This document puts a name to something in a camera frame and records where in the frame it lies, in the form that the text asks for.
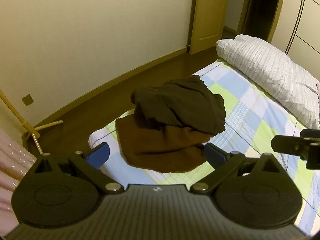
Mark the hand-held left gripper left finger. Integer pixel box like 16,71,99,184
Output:
26,142,123,194

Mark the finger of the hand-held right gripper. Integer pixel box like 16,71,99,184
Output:
301,129,320,140
271,135,313,160

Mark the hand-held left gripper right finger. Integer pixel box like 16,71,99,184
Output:
190,142,285,193

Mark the brown garment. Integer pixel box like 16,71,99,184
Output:
115,115,213,173

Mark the dark olive garment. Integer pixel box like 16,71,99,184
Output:
130,75,227,137

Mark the checked bed sheet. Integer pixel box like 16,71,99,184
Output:
87,59,320,230

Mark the wooden coat stand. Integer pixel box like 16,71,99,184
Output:
0,89,63,155

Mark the white striped duvet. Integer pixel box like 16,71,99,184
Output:
215,34,320,130

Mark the pink glittery fabric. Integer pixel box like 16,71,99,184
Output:
0,129,37,228

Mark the cream wardrobe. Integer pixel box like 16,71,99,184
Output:
285,0,320,55

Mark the wooden door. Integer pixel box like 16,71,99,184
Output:
189,0,232,55

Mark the wall socket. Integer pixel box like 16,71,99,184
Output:
21,93,34,107

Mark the wooden door frame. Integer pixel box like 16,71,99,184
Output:
237,0,287,44

